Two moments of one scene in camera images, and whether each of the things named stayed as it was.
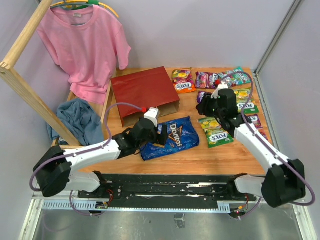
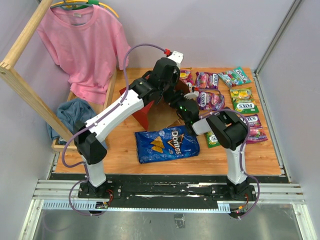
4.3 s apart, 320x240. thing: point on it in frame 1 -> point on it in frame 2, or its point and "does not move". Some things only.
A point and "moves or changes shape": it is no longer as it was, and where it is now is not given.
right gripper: x=202 y=108 -> x=172 y=103
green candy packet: x=243 y=96 does not move
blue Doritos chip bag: x=176 y=135 moves or changes shape
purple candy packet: x=203 y=80 does not move
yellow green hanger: x=76 y=4 does not move
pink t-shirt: x=89 y=44 does not move
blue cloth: x=81 y=120 does not move
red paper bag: x=151 y=88 moves or changes shape
